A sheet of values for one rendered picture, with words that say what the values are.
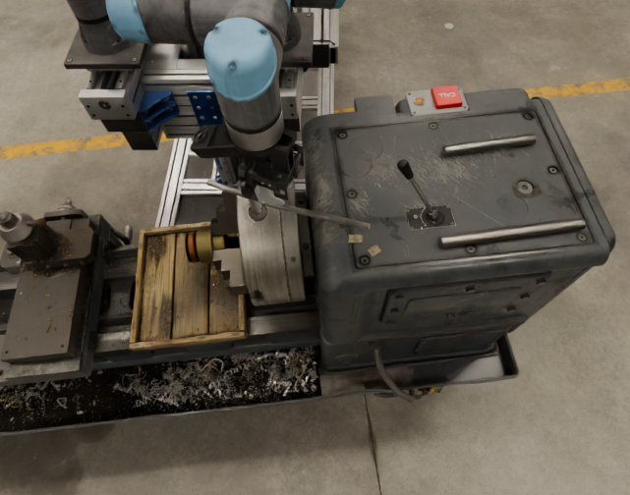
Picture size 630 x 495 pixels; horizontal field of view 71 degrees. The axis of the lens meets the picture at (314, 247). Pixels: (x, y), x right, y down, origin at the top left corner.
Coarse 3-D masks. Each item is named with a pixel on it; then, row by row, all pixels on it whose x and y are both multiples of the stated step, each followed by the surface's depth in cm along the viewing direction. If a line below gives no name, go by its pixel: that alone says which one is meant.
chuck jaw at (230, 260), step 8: (232, 248) 104; (216, 256) 103; (224, 256) 102; (232, 256) 102; (240, 256) 102; (216, 264) 103; (224, 264) 101; (232, 264) 101; (240, 264) 101; (224, 272) 101; (232, 272) 100; (240, 272) 100; (232, 280) 99; (240, 280) 98; (232, 288) 98; (240, 288) 98; (256, 296) 99
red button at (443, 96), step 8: (432, 88) 103; (440, 88) 103; (448, 88) 103; (456, 88) 103; (432, 96) 103; (440, 96) 102; (448, 96) 102; (456, 96) 102; (440, 104) 101; (448, 104) 101; (456, 104) 101
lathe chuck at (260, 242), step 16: (272, 192) 95; (240, 208) 93; (272, 208) 93; (240, 224) 92; (256, 224) 92; (272, 224) 92; (240, 240) 91; (256, 240) 92; (272, 240) 92; (256, 256) 92; (272, 256) 92; (256, 272) 93; (272, 272) 93; (256, 288) 96; (272, 288) 96; (288, 288) 97; (256, 304) 103
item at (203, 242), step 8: (192, 232) 105; (200, 232) 104; (208, 232) 103; (192, 240) 103; (200, 240) 103; (208, 240) 102; (216, 240) 104; (224, 240) 104; (192, 248) 103; (200, 248) 103; (208, 248) 103; (216, 248) 104; (224, 248) 104; (192, 256) 104; (200, 256) 104; (208, 256) 104
